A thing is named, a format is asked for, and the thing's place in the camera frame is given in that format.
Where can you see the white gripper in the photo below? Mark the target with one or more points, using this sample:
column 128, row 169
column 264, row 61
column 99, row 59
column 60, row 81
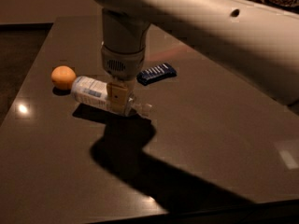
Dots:
column 123, row 64

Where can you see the blue label plastic bottle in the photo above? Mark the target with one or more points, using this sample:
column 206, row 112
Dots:
column 93, row 92

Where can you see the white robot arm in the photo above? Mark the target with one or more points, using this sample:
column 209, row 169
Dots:
column 257, row 42

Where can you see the dark blue snack packet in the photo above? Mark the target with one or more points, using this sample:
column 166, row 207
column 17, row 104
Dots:
column 156, row 73

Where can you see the orange fruit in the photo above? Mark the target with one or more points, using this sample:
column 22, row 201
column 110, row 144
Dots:
column 63, row 77

